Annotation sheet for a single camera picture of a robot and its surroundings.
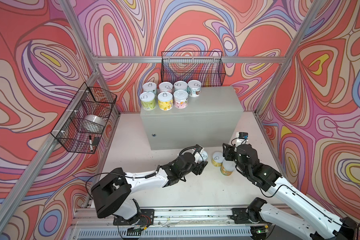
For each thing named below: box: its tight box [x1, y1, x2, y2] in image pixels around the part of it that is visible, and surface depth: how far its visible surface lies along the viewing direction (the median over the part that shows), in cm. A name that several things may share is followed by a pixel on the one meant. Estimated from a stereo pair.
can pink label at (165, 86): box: [158, 81, 173, 94], surface depth 78 cm
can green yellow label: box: [139, 91, 157, 111], surface depth 73 cm
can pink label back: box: [200, 150, 209, 162], surface depth 78 cm
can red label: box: [143, 82, 157, 96], surface depth 78 cm
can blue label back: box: [173, 80, 188, 92], surface depth 79 cm
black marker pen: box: [89, 135, 93, 152], surface depth 74 cm
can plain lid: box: [173, 89, 189, 109], surface depth 74 cm
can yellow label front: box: [157, 91, 174, 111], surface depth 73 cm
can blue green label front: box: [187, 79, 202, 98], surface depth 80 cm
